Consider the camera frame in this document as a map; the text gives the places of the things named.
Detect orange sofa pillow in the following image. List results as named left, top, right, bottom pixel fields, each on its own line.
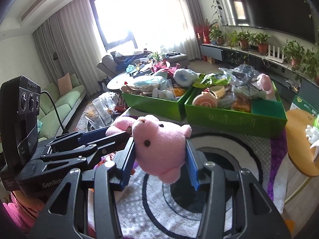
left=57, top=72, right=73, bottom=89

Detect pink plush toy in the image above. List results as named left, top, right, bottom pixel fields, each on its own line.
left=257, top=74, right=275, bottom=97

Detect grey television cabinet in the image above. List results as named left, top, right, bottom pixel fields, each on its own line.
left=201, top=43, right=319, bottom=97

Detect white picket rack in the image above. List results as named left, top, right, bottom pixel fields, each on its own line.
left=268, top=45, right=286, bottom=64

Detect green storage box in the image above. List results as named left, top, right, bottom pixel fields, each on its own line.
left=184, top=80, right=287, bottom=138
left=121, top=85, right=195, bottom=121

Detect wall television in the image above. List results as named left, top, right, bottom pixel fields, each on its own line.
left=219, top=0, right=319, bottom=43

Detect green sofa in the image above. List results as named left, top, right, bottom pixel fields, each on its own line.
left=37, top=73, right=88, bottom=140

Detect round coffee table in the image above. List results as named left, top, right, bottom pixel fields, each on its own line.
left=107, top=73, right=140, bottom=90

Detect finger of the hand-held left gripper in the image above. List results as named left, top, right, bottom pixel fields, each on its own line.
left=32, top=131, right=134, bottom=173
left=38, top=126, right=111, bottom=153

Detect floor lamp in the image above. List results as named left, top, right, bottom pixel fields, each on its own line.
left=51, top=52, right=65, bottom=80

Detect round wooden side table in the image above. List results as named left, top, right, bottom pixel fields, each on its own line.
left=284, top=110, right=319, bottom=205

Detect pink plush bear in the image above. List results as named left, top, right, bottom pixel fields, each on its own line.
left=105, top=115, right=192, bottom=185

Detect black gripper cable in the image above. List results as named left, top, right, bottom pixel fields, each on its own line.
left=40, top=91, right=69, bottom=135

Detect window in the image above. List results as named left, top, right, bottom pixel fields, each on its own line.
left=88, top=0, right=190, bottom=51

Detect orange round plush toy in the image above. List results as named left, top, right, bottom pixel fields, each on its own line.
left=192, top=91, right=218, bottom=109

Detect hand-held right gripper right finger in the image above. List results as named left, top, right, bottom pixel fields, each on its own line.
left=186, top=139, right=291, bottom=239

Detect green snack bag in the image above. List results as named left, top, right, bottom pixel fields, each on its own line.
left=193, top=73, right=231, bottom=88

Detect white hand-shaped holder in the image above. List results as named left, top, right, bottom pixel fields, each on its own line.
left=305, top=124, right=319, bottom=150

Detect grey curtain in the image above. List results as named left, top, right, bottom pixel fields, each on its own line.
left=32, top=0, right=110, bottom=100

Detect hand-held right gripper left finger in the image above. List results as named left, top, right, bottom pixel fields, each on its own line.
left=29, top=137, right=137, bottom=239

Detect pile of clear plastic bags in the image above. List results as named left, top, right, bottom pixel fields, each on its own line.
left=219, top=63, right=267, bottom=99

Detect row of potted green plants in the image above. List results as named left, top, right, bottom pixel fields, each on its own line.
left=208, top=20, right=319, bottom=85

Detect hanging green vine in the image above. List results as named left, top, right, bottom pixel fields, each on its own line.
left=303, top=0, right=314, bottom=20
left=206, top=0, right=223, bottom=20

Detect clear plastic cups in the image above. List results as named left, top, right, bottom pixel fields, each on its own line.
left=85, top=97, right=115, bottom=130

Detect blue and white plush toy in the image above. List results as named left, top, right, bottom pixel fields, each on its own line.
left=173, top=68, right=198, bottom=85

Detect sheer white curtain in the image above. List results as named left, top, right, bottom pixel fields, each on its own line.
left=162, top=0, right=207, bottom=60

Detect purple and white shaggy rug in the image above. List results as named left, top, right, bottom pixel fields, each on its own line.
left=87, top=107, right=289, bottom=239

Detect pink fuzzy clothing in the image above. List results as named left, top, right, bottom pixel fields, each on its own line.
left=4, top=192, right=48, bottom=234

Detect grey armchair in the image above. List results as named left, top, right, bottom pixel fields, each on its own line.
left=97, top=51, right=188, bottom=77

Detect green sponge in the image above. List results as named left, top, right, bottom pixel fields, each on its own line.
left=251, top=101, right=282, bottom=117

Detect red decorative plant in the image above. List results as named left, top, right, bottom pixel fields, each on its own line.
left=194, top=24, right=212, bottom=44

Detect orange stool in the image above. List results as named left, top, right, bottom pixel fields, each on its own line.
left=283, top=218, right=296, bottom=231

